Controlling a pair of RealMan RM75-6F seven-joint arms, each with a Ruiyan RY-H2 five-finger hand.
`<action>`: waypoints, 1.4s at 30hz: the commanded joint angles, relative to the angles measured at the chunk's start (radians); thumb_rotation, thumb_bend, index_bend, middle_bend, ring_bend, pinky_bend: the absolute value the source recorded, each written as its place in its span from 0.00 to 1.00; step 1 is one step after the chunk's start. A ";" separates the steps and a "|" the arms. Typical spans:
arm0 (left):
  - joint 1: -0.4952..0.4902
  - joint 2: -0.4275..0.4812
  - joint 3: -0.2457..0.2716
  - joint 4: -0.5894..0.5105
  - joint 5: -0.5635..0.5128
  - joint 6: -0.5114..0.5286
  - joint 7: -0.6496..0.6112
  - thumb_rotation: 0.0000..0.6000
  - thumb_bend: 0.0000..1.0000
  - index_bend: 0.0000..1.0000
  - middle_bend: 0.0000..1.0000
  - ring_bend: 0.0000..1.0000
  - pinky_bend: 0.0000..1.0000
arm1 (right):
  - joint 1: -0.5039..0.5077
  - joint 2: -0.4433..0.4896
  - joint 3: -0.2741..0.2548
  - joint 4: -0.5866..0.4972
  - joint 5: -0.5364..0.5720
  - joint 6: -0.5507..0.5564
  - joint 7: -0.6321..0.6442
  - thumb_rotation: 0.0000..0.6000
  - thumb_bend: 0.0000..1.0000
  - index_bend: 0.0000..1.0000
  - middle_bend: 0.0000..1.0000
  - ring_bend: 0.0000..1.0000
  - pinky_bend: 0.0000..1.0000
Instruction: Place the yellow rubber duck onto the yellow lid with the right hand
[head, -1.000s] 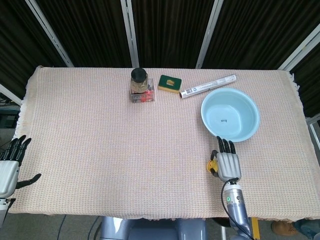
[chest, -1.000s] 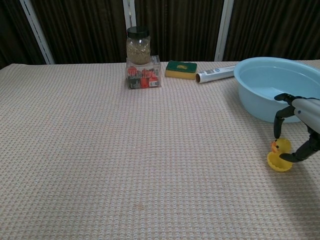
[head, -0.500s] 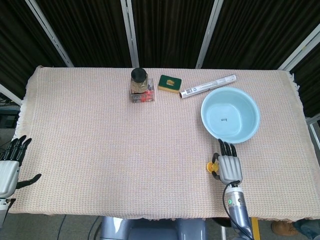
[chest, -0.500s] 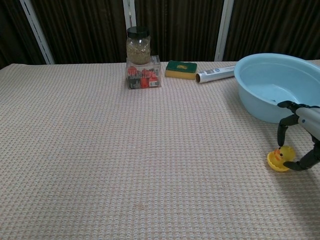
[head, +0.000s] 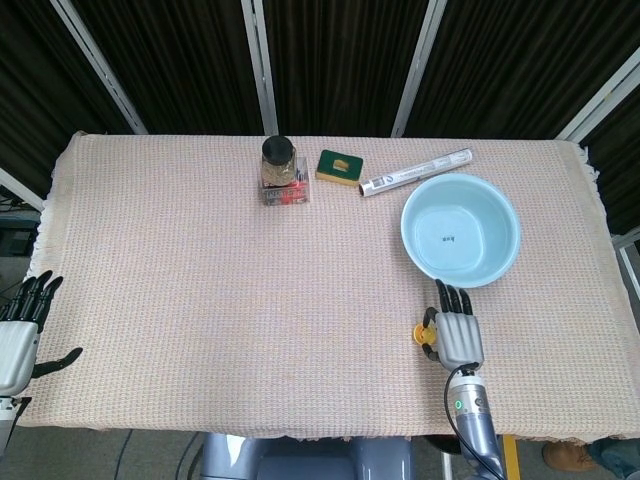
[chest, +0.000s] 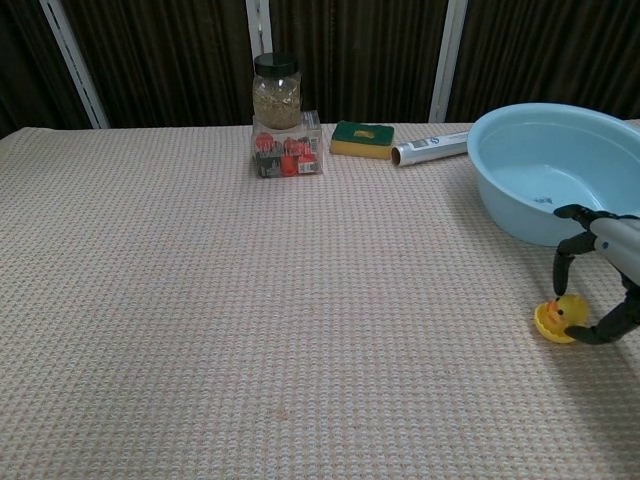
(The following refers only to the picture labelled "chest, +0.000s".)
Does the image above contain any small yellow duck toy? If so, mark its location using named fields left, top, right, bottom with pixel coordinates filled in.
left=543, top=293, right=592, bottom=335

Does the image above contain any glass jar with black lid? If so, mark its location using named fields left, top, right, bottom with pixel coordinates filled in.
left=250, top=109, right=324, bottom=180
left=252, top=51, right=305, bottom=133

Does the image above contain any light blue plastic basin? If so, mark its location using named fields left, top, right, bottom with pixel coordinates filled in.
left=466, top=102, right=640, bottom=249

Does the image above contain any black curtain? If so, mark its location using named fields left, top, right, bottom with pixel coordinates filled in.
left=0, top=0, right=640, bottom=139

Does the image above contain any pink woven tablecloth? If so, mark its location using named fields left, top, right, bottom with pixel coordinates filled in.
left=0, top=118, right=640, bottom=480

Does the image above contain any white metal post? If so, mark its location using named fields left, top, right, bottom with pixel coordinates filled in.
left=38, top=0, right=111, bottom=131
left=428, top=0, right=469, bottom=124
left=244, top=0, right=275, bottom=66

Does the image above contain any silver foil roll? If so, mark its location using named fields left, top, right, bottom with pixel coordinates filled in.
left=390, top=128, right=474, bottom=168

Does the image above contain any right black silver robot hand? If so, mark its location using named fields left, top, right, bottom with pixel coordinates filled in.
left=552, top=203, right=640, bottom=346

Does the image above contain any green yellow sponge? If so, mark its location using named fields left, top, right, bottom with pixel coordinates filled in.
left=329, top=119, right=396, bottom=162

